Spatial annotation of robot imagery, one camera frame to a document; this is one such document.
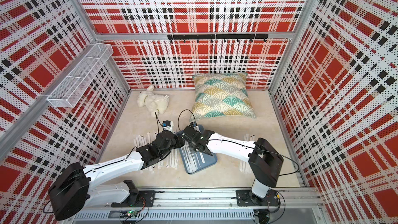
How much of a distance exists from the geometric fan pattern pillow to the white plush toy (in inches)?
9.1

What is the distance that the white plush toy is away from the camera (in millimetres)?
1032

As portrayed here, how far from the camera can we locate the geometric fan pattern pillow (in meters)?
0.95
